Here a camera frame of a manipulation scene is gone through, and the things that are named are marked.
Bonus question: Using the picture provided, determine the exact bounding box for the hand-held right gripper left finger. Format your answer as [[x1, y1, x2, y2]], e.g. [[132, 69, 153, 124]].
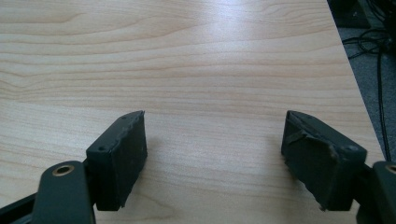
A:
[[85, 110, 149, 212]]

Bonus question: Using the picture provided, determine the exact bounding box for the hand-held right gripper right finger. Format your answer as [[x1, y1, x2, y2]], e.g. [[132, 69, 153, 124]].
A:
[[280, 109, 368, 212]]

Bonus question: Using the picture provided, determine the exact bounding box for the black cable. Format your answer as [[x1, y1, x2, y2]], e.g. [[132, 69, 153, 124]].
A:
[[341, 28, 394, 162]]

